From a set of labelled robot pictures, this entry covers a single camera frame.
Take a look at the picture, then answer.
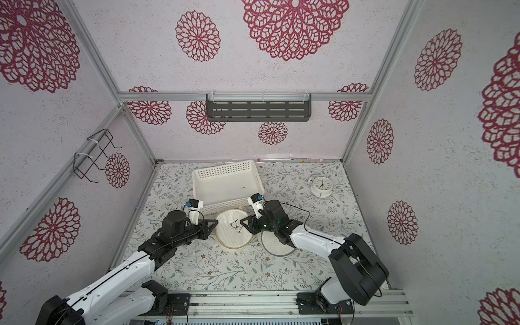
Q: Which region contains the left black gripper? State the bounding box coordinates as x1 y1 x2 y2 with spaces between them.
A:
173 218 218 248

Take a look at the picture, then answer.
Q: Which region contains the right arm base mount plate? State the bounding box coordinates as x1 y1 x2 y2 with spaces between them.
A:
296 292 354 315

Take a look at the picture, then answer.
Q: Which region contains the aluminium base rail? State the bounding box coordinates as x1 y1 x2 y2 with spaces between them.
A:
142 290 414 321

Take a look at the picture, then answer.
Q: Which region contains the white round plate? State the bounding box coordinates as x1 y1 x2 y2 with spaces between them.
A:
215 209 253 252

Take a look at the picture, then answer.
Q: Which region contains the dark grey wall shelf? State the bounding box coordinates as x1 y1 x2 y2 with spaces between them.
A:
205 93 312 123

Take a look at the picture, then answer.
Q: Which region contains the black wire wall rack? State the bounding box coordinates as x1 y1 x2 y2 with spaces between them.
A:
72 128 122 184

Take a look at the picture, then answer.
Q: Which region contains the white perforated plastic basket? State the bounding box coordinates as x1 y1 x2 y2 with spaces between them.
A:
192 160 265 215

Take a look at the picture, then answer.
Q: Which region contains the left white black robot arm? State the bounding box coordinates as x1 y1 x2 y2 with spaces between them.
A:
36 210 218 324

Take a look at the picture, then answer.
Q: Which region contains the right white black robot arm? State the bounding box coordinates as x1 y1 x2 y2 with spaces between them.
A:
240 194 389 312

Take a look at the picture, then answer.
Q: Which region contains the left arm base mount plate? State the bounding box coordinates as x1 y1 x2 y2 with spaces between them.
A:
143 293 192 316

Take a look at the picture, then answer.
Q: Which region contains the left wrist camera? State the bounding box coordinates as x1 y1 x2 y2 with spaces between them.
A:
186 199 204 226

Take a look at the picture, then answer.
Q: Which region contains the white round alarm clock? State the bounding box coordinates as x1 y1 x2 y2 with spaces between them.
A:
308 176 334 199

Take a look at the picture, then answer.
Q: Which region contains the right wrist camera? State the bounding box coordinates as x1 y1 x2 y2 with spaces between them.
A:
247 193 265 219

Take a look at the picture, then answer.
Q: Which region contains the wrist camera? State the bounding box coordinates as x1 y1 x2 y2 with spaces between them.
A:
186 199 204 226
247 193 265 219

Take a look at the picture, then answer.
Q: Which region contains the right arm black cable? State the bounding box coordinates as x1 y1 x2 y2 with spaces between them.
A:
279 202 385 299

